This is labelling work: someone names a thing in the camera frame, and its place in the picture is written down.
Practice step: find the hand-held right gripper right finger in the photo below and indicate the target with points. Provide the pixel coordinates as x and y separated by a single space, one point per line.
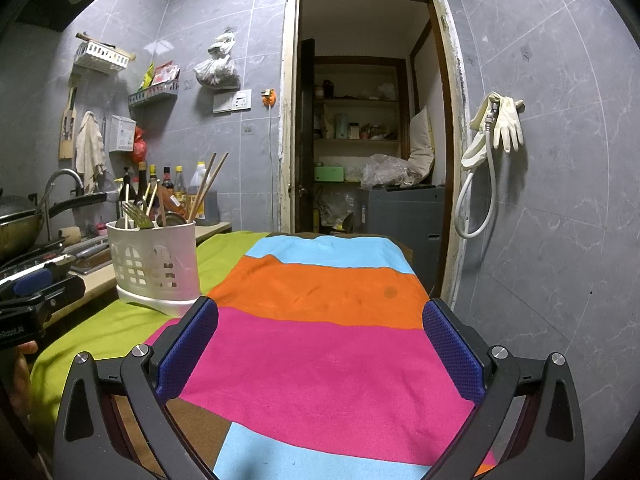
452 355

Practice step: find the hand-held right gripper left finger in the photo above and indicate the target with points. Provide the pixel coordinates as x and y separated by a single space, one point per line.
192 350

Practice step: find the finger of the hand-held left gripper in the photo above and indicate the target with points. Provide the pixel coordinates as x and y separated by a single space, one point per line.
32 284
70 290

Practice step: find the metal fork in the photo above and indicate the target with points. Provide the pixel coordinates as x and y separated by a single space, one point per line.
135 215

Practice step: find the white plastic utensil holder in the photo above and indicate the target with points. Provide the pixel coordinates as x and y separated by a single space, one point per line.
170 250

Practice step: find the person's left hand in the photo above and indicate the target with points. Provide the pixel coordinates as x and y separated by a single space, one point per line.
22 375

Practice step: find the brown cylindrical roll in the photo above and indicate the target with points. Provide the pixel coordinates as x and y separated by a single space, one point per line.
70 235

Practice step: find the black wok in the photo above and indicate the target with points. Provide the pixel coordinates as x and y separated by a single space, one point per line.
15 225

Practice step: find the metal faucet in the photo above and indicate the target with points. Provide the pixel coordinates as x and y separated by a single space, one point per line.
65 174

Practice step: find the black-capped sauce bottle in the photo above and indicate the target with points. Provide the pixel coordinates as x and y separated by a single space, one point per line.
126 176

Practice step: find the dark soy sauce bottle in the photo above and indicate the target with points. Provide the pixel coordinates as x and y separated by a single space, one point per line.
142 185

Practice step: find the colourful striped cloth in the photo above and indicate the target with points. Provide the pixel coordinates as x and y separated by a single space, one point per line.
325 360

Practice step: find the brown sauce bottle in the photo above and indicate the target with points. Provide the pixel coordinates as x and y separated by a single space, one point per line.
175 204

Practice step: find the wooden knife holder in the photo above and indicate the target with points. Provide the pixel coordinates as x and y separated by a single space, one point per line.
66 147

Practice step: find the hanging beige cloth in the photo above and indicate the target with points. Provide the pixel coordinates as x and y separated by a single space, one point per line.
90 150

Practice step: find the grey appliance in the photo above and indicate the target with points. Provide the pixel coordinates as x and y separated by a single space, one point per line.
400 220

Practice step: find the small dark condiment bottle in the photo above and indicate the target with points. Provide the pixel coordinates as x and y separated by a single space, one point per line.
168 182

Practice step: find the large oil jug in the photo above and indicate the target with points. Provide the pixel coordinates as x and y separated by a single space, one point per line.
210 205

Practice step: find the clear condiment bottle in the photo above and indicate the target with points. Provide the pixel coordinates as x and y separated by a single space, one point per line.
181 182

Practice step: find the red plastic bag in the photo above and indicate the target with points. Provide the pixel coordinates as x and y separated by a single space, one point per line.
140 150

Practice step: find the crumpled clear plastic sheet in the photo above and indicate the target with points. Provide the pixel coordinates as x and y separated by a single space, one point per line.
337 210

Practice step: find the clear plastic bag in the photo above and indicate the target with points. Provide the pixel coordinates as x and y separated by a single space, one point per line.
390 172

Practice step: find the cream rubber glove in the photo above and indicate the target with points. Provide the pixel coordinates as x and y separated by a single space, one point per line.
475 152

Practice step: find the white pillow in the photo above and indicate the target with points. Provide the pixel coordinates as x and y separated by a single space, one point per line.
421 145

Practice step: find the green box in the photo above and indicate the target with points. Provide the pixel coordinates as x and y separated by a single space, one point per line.
330 174

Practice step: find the yellow-green snack packet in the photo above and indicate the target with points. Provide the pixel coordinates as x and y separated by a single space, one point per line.
147 77

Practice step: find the white rubber glove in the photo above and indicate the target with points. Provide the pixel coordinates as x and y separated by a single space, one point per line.
507 130

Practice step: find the red snack packet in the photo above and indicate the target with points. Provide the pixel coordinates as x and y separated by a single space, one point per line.
165 72

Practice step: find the dark wooden door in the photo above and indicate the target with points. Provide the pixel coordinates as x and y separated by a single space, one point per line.
306 135

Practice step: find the light blue jar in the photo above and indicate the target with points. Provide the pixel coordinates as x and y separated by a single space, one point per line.
341 126

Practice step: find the hanging plastic bag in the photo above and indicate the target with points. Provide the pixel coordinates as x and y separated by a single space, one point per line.
215 72

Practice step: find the orange plug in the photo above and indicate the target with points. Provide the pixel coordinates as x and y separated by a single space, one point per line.
268 97

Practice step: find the wooden shelf unit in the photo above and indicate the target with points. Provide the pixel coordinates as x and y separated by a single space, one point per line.
360 102

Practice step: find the white wall box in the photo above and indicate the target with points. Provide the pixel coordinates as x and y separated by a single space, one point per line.
122 135

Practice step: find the grey wall shelf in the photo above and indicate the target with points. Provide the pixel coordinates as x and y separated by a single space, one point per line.
152 94

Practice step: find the white wall basket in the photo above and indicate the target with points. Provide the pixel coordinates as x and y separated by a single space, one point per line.
100 55

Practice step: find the white wall switch panel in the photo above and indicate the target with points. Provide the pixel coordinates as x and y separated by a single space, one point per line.
232 101

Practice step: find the wall hook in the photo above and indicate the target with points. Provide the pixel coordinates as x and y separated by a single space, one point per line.
526 53

